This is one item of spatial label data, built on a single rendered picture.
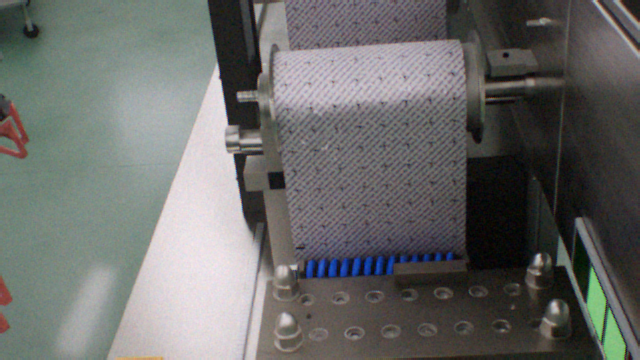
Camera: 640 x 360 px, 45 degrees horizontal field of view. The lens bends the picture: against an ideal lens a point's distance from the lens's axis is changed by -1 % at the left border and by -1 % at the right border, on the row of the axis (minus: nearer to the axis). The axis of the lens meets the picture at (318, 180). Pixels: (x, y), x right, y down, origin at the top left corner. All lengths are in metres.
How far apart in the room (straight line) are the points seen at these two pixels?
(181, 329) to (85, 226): 2.08
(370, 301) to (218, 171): 0.67
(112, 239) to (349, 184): 2.20
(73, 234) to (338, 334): 2.36
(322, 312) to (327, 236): 0.12
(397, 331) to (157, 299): 0.46
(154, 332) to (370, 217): 0.39
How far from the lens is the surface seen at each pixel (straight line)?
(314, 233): 1.07
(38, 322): 2.86
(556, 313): 0.96
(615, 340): 0.74
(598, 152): 0.77
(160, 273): 1.36
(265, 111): 1.01
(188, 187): 1.58
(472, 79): 0.99
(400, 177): 1.03
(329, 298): 1.04
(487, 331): 0.98
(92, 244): 3.16
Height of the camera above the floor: 1.69
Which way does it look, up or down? 31 degrees down
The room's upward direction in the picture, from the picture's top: 6 degrees counter-clockwise
